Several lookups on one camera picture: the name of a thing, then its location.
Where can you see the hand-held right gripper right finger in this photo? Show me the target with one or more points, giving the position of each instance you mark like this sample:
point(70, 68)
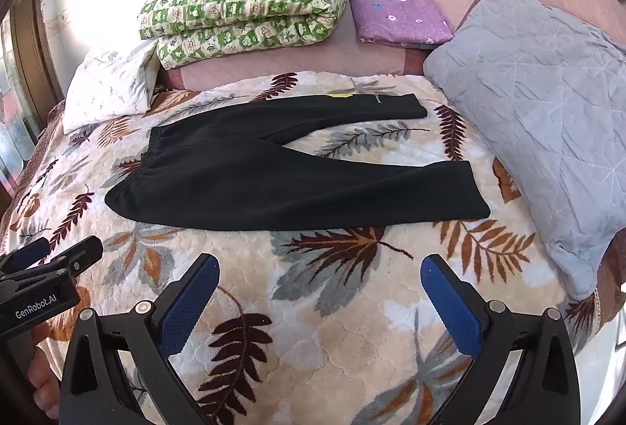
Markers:
point(452, 307)

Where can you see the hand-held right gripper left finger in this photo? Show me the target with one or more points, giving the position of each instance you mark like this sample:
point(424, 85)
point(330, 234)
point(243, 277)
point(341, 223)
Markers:
point(188, 307)

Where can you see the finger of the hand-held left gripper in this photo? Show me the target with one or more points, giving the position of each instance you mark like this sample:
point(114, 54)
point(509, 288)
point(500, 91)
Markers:
point(27, 254)
point(80, 254)

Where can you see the black pants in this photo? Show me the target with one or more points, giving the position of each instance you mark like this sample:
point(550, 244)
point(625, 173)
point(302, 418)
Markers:
point(293, 175)

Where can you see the person's left hand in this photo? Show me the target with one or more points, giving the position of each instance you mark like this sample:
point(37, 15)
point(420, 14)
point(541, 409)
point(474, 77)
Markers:
point(45, 386)

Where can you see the leaf print plush blanket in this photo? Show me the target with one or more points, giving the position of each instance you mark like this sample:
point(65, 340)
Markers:
point(303, 307)

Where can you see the white leaf print pillow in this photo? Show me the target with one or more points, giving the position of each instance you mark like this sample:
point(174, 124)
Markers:
point(110, 83)

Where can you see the grey quilted pillow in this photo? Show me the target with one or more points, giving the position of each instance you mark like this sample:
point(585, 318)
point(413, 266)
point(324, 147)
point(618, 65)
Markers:
point(543, 122)

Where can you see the pink bed sheet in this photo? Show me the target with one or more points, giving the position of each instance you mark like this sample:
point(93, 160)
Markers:
point(293, 61)

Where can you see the green patterned folded quilt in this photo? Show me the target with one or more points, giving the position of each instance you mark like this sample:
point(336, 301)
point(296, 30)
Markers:
point(244, 9)

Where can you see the purple floral folded cloth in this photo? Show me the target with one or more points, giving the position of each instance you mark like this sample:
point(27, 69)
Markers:
point(398, 14)

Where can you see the wooden window frame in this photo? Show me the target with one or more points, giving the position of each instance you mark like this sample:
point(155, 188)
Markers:
point(24, 78)

